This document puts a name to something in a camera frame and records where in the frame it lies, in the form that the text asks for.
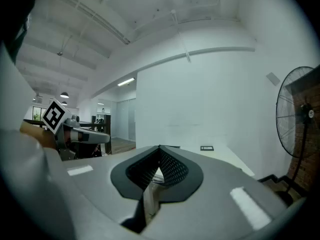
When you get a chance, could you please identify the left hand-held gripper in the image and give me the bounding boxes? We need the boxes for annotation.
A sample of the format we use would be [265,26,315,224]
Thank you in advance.
[41,98,111,161]

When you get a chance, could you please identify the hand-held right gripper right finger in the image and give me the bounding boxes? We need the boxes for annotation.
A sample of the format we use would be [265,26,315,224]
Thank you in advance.
[138,145,289,240]

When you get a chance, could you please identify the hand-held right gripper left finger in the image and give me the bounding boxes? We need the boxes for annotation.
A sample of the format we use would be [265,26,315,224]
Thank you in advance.
[0,129,161,240]

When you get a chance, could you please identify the person's left forearm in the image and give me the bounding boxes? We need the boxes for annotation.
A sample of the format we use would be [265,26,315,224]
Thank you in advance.
[19,120,60,150]

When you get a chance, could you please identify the black metal railing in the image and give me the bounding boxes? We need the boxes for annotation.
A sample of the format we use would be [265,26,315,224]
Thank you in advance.
[23,115,107,158]

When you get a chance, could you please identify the fluorescent tube light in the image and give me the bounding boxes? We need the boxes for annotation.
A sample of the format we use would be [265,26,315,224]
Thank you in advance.
[117,77,136,87]

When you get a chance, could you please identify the bright window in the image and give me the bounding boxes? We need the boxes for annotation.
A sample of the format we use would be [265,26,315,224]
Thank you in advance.
[31,105,48,122]

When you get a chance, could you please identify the black standing fan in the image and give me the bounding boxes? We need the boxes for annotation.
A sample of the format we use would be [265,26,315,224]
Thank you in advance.
[275,65,317,208]

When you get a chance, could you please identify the person's dark green shirt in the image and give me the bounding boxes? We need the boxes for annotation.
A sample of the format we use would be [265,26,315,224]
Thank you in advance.
[0,0,66,65]

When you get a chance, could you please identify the dark wooden railing post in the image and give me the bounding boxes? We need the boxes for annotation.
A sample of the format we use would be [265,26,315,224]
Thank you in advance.
[104,114,112,155]

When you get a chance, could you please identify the grey wall panel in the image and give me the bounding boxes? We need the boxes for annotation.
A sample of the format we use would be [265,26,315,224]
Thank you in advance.
[265,71,281,87]

